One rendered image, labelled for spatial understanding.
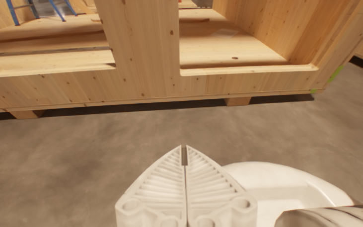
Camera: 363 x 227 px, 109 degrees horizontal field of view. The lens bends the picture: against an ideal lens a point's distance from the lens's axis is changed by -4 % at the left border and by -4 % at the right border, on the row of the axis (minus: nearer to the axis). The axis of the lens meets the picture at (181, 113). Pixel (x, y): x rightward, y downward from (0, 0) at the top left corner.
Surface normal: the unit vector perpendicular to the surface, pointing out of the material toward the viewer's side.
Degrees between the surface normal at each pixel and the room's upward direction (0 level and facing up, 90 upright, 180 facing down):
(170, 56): 90
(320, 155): 0
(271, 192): 70
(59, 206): 0
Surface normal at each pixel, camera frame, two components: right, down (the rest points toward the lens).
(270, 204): -0.01, -0.70
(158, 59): 0.07, 0.71
